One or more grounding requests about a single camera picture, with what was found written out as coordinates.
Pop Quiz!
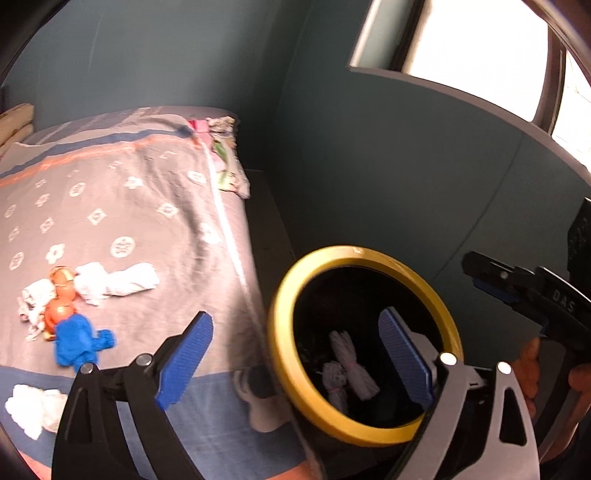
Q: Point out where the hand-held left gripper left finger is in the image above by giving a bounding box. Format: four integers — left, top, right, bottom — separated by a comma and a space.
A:
51, 311, 215, 480

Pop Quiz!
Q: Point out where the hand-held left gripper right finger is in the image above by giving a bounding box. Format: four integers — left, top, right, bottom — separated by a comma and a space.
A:
378, 308, 541, 480

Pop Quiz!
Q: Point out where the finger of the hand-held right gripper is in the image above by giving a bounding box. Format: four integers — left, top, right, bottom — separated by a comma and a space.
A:
475, 281, 552, 326
462, 251, 543, 291

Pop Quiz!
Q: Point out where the black bin with yellow rim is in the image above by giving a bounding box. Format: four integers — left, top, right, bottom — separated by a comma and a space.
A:
268, 244, 465, 480

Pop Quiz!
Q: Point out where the person's right hand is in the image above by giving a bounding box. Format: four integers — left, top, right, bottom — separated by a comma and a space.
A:
516, 336, 591, 462

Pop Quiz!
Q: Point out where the long crumpled white tissue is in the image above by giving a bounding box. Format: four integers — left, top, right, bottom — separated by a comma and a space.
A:
75, 261, 160, 306

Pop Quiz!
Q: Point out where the crumpled blue glove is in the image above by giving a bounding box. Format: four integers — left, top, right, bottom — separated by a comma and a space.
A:
54, 314, 117, 368

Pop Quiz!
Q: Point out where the round crumpled white tissue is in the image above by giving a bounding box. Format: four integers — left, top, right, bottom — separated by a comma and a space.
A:
4, 383, 70, 440

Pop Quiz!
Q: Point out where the grey patterned bed sheet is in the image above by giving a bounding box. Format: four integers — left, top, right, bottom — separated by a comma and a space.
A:
0, 106, 305, 480

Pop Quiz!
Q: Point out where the crumpled pink white paper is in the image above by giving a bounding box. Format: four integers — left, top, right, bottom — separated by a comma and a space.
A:
18, 279, 57, 343

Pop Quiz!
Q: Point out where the dark bed base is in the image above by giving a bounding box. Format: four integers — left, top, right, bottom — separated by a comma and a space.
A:
244, 168, 298, 264

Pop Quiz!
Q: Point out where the floral cloth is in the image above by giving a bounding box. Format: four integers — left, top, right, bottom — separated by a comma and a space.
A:
187, 115, 252, 200

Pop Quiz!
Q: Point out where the window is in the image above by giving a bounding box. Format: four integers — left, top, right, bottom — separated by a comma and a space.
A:
348, 0, 591, 174

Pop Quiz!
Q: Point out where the beige pillow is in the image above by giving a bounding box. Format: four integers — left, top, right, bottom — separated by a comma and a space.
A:
0, 124, 34, 156
0, 104, 36, 128

